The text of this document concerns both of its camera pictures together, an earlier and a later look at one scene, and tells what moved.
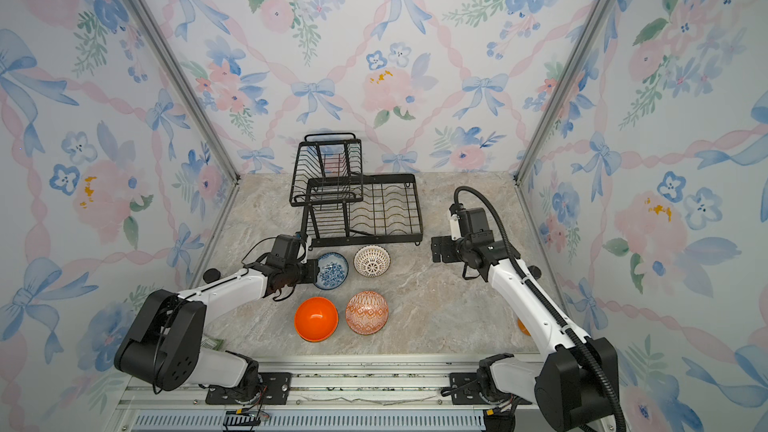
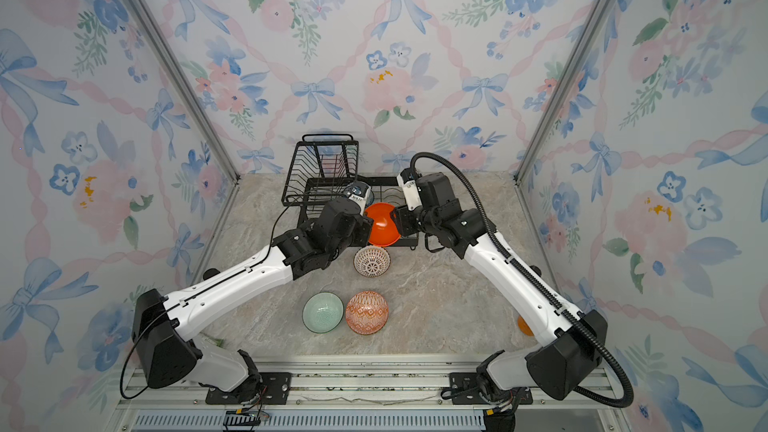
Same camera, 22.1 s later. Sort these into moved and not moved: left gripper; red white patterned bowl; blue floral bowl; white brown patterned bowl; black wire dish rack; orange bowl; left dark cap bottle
Moved: left gripper; orange bowl; blue floral bowl
Not moved: left dark cap bottle; white brown patterned bowl; black wire dish rack; red white patterned bowl
